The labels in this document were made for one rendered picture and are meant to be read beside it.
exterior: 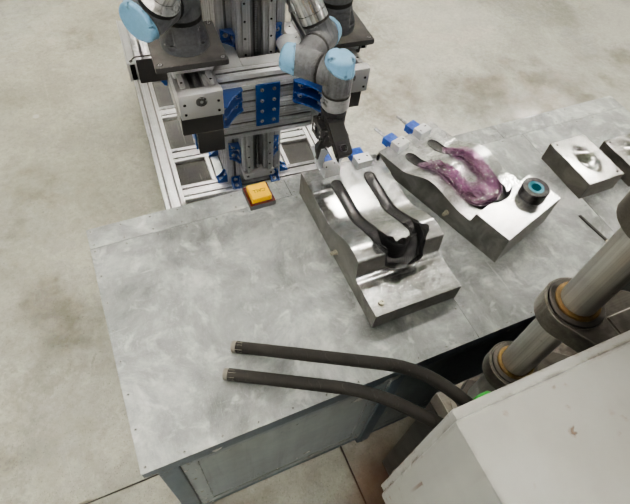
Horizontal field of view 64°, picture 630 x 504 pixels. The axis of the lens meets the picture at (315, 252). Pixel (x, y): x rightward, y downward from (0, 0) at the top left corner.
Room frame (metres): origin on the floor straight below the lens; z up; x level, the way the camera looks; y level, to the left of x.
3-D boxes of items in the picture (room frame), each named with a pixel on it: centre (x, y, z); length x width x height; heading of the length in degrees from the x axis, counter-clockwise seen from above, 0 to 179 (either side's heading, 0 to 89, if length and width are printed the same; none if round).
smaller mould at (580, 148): (1.33, -0.85, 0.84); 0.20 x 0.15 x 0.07; 30
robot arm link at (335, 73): (1.10, 0.01, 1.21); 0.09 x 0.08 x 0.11; 72
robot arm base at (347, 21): (1.62, 0.05, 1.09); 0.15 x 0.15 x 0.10
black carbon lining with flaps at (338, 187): (0.92, -0.16, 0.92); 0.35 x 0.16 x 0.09; 30
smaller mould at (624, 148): (1.40, -1.04, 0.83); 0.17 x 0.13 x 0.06; 30
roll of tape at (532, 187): (1.08, -0.61, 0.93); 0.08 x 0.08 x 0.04
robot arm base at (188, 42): (1.40, 0.49, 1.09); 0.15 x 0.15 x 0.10
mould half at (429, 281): (0.91, -0.16, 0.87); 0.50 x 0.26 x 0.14; 30
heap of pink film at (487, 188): (1.16, -0.42, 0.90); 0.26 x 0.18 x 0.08; 47
